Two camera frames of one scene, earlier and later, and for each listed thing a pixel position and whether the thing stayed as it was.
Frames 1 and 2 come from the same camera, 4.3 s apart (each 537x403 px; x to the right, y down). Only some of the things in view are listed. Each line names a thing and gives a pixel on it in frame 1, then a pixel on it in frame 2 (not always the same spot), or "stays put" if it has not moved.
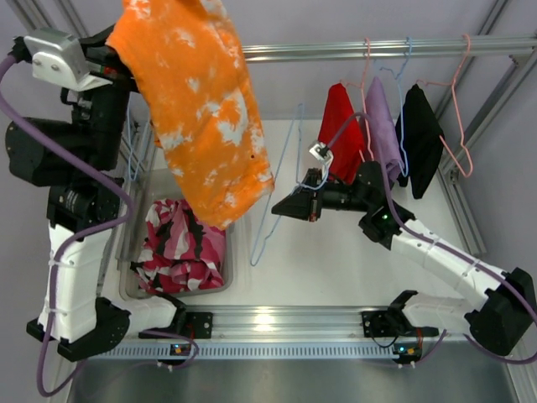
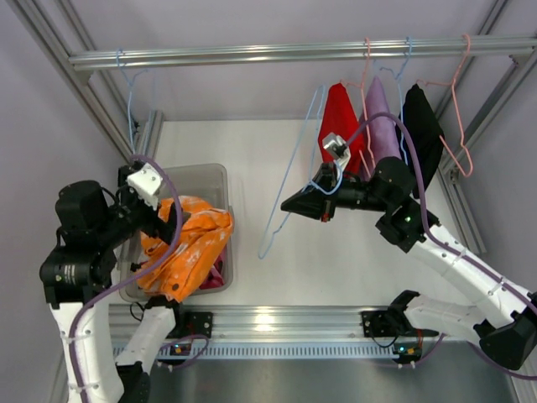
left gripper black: x=106 y=56 to x=150 y=220
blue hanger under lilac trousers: x=397 y=75 stays put
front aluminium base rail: x=325 y=322 stays put
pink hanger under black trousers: x=452 y=85 stays put
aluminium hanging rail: x=476 y=47 stays put
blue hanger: x=253 y=261 to x=300 y=179
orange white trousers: x=185 y=60 to x=203 y=234
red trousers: x=348 y=148 stays put
